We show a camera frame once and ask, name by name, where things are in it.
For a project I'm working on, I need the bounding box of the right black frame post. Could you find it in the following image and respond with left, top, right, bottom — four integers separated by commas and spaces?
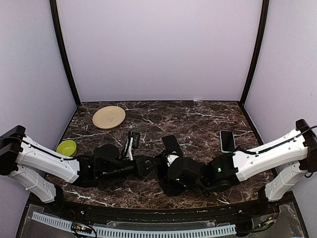
239, 0, 269, 107

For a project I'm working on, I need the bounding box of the white slotted cable duct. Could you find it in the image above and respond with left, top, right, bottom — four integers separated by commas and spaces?
31, 212, 237, 238

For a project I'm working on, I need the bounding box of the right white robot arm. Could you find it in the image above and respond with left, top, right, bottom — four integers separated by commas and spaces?
156, 119, 317, 215

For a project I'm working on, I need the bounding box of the beige round plate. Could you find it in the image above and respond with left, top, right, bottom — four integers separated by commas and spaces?
92, 106, 126, 129

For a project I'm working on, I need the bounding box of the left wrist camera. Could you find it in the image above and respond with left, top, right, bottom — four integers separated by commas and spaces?
120, 131, 141, 161

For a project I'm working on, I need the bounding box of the black frame post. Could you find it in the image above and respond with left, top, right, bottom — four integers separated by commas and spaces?
239, 0, 269, 107
49, 0, 81, 107

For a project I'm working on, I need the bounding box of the small circuit board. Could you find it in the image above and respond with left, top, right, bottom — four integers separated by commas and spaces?
70, 222, 93, 234

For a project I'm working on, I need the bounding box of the left black frame post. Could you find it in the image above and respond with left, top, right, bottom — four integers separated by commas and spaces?
49, 0, 81, 107

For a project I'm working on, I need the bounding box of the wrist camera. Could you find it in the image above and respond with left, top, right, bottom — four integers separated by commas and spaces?
161, 152, 180, 168
120, 131, 141, 161

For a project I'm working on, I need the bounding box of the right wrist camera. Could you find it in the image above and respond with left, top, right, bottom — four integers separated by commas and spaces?
161, 152, 180, 168

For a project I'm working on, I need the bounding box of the smartphone with silver edge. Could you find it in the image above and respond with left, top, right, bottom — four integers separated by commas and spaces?
162, 135, 184, 158

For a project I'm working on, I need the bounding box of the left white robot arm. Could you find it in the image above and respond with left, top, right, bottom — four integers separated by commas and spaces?
0, 125, 157, 216

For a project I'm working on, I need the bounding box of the yellow green bowl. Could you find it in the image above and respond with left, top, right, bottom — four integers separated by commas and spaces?
56, 140, 77, 157

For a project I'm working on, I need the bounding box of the light blue phone case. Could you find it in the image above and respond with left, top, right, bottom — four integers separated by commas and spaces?
219, 130, 236, 153

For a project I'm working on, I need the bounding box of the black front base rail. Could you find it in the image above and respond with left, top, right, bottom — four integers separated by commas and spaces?
27, 190, 293, 225

